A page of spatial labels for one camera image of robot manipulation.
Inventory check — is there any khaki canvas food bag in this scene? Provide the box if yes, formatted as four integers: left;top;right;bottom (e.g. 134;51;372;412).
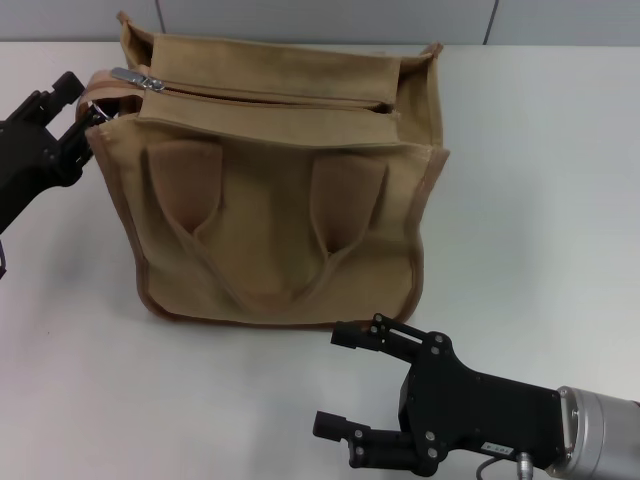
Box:
82;9;451;331

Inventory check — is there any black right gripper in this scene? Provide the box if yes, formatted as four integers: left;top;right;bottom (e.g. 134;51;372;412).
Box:
311;312;565;475

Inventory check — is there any silver metal zipper pull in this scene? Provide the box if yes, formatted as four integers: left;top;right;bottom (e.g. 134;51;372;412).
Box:
112;67;166;93

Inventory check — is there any right arm cable with plug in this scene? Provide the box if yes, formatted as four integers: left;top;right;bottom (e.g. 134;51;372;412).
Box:
474;449;534;480

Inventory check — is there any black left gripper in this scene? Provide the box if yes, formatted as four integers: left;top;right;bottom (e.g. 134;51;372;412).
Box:
0;70;110;237

